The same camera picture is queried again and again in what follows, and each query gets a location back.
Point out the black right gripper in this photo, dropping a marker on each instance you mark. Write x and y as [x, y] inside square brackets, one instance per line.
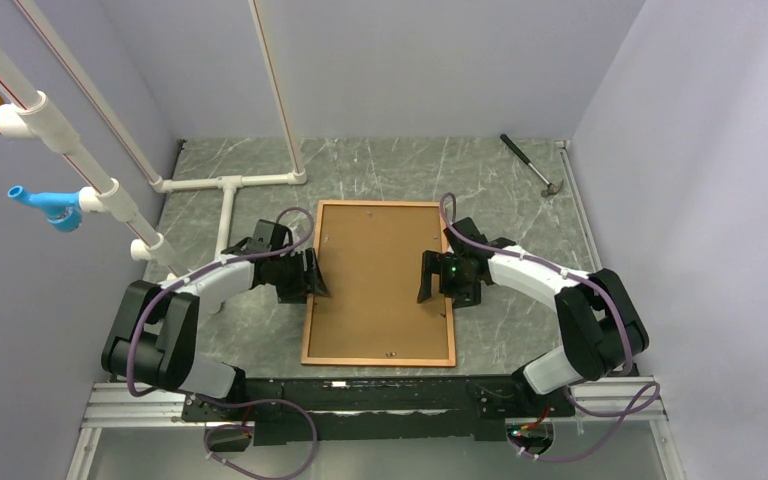
[436, 263]

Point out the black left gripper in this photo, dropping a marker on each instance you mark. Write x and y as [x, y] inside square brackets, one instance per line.
[307, 282]

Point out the brown backing board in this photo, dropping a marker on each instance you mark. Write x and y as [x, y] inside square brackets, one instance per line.
[377, 285]

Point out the wooden picture frame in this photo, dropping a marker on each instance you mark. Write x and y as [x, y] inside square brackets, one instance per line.
[451, 318]

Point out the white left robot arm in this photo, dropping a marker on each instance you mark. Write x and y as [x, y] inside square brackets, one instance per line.
[153, 338]

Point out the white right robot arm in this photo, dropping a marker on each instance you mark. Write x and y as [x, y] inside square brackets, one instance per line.
[600, 328]

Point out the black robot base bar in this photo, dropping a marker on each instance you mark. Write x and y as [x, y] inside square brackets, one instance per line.
[479, 407]

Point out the blue faucet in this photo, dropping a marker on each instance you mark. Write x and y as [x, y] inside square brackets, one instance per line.
[61, 210]

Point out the white pvc pipe stand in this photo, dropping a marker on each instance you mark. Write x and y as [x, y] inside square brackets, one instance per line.
[29, 113]

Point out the black handled hammer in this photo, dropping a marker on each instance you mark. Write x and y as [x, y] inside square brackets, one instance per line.
[550, 188]

